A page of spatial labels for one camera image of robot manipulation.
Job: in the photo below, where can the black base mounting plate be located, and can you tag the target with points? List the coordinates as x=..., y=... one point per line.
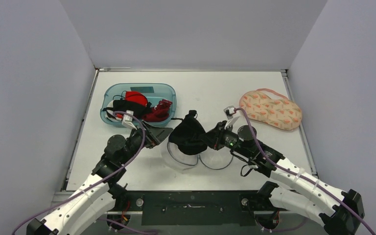
x=192, y=207

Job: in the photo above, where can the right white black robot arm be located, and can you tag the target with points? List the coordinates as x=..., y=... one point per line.
x=289, y=187

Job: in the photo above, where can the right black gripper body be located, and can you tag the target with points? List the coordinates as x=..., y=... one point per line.
x=214, y=138

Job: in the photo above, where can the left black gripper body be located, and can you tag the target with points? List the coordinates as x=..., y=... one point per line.
x=136, y=140

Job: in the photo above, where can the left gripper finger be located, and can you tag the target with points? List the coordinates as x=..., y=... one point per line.
x=159, y=135
x=149, y=128

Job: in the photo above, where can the white black bra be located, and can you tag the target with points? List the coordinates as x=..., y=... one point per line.
x=108, y=111

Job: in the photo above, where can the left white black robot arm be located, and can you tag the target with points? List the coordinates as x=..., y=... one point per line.
x=100, y=191

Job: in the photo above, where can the teal plastic bin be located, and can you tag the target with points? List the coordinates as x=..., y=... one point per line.
x=154, y=92

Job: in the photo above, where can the dark red lace bra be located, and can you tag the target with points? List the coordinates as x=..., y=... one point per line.
x=159, y=112

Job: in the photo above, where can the peach floral padded bra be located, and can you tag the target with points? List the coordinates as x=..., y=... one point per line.
x=272, y=108

